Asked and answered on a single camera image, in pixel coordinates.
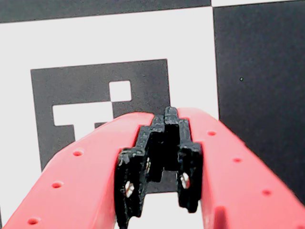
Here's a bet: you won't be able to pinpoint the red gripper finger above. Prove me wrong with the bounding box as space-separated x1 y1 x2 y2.
164 106 305 229
1 112 165 229

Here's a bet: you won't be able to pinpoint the black white marker checkerboard mat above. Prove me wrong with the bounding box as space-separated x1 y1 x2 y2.
0 0 305 229

